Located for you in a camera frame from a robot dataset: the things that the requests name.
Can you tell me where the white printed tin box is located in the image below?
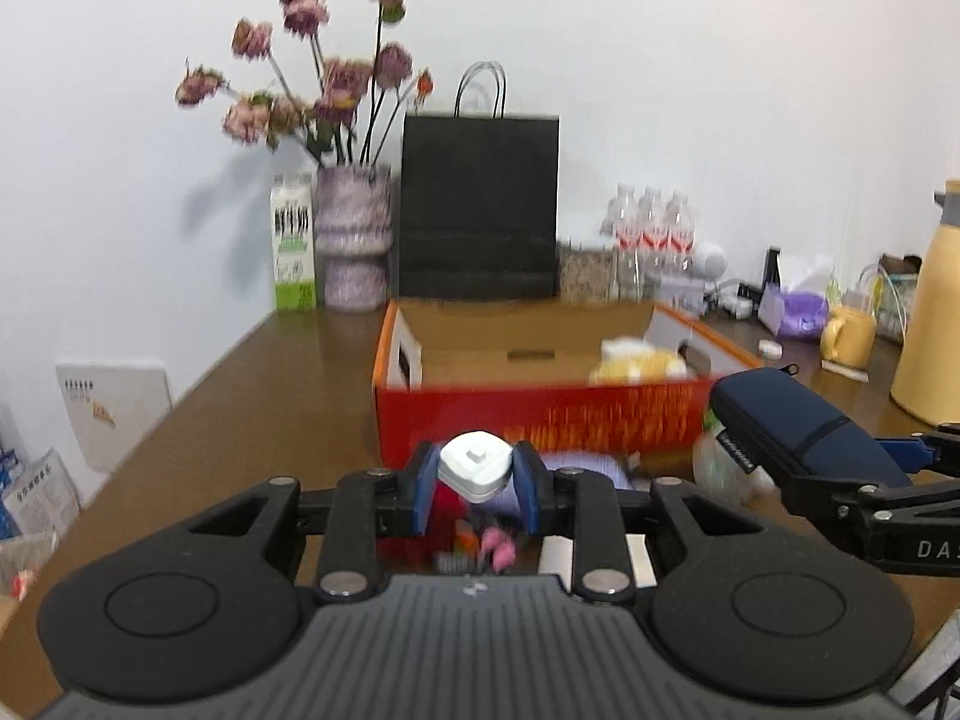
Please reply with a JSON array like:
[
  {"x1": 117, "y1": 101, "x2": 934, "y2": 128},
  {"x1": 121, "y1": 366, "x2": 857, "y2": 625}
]
[{"x1": 660, "y1": 274, "x2": 710, "y2": 316}]

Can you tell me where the purple tissue pack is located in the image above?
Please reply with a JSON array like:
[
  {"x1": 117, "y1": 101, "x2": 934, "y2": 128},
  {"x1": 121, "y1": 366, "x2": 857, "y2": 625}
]
[{"x1": 757, "y1": 251, "x2": 833, "y2": 339}]

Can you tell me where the blue packet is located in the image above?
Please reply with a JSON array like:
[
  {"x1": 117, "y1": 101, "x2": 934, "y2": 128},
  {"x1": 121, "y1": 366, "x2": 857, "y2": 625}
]
[{"x1": 0, "y1": 446, "x2": 27, "y2": 541}]

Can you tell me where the yellow mug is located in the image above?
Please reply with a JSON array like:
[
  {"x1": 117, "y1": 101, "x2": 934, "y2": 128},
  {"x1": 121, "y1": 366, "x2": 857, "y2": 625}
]
[{"x1": 820, "y1": 305, "x2": 878, "y2": 370}]

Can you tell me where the purple marbled vase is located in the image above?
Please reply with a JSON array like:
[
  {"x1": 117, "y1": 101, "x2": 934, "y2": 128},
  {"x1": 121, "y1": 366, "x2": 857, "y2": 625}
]
[{"x1": 313, "y1": 163, "x2": 393, "y2": 311}]

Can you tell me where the white charger plug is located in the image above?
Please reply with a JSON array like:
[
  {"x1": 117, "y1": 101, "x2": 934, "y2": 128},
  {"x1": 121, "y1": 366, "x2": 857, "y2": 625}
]
[{"x1": 438, "y1": 430, "x2": 515, "y2": 505}]

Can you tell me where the clear plastic cup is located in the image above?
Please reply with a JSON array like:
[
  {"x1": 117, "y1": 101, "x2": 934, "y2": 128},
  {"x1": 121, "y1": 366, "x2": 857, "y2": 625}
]
[{"x1": 855, "y1": 253, "x2": 923, "y2": 343}]

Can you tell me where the cream thermos jug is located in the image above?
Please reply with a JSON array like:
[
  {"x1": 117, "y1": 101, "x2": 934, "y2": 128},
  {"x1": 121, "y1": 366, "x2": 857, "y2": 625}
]
[{"x1": 890, "y1": 180, "x2": 960, "y2": 427}]

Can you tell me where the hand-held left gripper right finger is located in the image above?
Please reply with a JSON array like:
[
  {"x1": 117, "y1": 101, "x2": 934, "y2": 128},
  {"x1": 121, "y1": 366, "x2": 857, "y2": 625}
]
[{"x1": 512, "y1": 439, "x2": 775, "y2": 605}]

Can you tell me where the black paper bag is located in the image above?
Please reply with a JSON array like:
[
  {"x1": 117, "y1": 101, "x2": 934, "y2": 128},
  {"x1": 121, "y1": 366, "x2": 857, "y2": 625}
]
[{"x1": 397, "y1": 61, "x2": 562, "y2": 302}]

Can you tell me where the white green milk carton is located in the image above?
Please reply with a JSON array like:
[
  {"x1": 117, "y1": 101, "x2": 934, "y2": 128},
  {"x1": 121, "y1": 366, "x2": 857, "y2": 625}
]
[{"x1": 270, "y1": 172, "x2": 317, "y2": 313}]

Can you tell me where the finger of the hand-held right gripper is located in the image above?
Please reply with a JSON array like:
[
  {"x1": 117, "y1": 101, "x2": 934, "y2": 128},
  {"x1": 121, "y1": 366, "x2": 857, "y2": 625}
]
[
  {"x1": 776, "y1": 471, "x2": 960, "y2": 535},
  {"x1": 874, "y1": 424, "x2": 960, "y2": 475}
]

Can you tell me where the white board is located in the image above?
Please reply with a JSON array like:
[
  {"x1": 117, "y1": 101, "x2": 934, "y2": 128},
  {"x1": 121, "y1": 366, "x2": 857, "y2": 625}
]
[{"x1": 55, "y1": 361, "x2": 173, "y2": 474}]

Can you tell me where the yellow white plush toy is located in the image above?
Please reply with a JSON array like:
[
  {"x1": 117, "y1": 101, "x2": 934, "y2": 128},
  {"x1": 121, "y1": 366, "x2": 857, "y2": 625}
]
[{"x1": 589, "y1": 336, "x2": 692, "y2": 386}]

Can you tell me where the navy zip case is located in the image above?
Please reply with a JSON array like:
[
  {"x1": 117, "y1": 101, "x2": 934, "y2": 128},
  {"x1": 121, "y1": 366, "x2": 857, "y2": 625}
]
[{"x1": 709, "y1": 370, "x2": 914, "y2": 478}]

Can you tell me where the brown wooden desktop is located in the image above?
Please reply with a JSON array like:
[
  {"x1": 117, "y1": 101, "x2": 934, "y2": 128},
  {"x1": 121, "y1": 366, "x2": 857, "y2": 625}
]
[{"x1": 0, "y1": 298, "x2": 960, "y2": 720}]

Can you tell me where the purple drawstring pouch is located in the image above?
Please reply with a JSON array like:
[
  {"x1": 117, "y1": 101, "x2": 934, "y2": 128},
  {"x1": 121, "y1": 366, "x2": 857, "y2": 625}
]
[{"x1": 469, "y1": 452, "x2": 638, "y2": 533}]

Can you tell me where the clear container of seeds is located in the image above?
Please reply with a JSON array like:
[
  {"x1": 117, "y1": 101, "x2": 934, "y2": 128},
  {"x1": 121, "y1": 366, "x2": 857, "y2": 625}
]
[{"x1": 559, "y1": 240, "x2": 620, "y2": 304}]

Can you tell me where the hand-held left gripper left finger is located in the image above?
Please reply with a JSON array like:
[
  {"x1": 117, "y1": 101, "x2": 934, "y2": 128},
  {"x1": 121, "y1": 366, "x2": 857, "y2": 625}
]
[{"x1": 187, "y1": 441, "x2": 443, "y2": 602}]

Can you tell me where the red label water bottle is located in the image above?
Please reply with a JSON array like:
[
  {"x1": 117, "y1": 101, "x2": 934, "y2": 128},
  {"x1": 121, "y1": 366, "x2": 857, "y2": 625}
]
[
  {"x1": 636, "y1": 186, "x2": 668, "y2": 278},
  {"x1": 602, "y1": 182, "x2": 640, "y2": 257},
  {"x1": 664, "y1": 191, "x2": 700, "y2": 278}
]

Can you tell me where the orange cardboard box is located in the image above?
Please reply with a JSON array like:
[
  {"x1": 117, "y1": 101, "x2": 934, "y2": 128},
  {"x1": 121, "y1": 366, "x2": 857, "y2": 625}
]
[{"x1": 373, "y1": 298, "x2": 767, "y2": 467}]

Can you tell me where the white paper packet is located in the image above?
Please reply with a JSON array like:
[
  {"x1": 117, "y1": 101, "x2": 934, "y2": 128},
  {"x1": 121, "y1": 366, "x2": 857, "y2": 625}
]
[{"x1": 6, "y1": 448, "x2": 82, "y2": 538}]

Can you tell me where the pink keychain charm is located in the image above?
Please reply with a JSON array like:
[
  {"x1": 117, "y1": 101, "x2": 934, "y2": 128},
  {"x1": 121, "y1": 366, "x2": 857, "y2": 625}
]
[{"x1": 480, "y1": 527, "x2": 520, "y2": 569}]

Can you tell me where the clear plastic bag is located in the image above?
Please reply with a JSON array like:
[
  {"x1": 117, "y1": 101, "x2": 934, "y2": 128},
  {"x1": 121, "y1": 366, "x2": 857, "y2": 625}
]
[{"x1": 0, "y1": 532, "x2": 61, "y2": 607}]

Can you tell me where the iridescent clear ball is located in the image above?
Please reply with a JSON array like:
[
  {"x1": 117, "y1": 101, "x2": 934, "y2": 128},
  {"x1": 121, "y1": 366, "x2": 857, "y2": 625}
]
[{"x1": 691, "y1": 420, "x2": 777, "y2": 505}]

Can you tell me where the dried rose bouquet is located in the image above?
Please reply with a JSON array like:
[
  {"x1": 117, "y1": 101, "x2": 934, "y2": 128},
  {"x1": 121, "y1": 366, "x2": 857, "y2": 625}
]
[{"x1": 175, "y1": 0, "x2": 436, "y2": 167}]

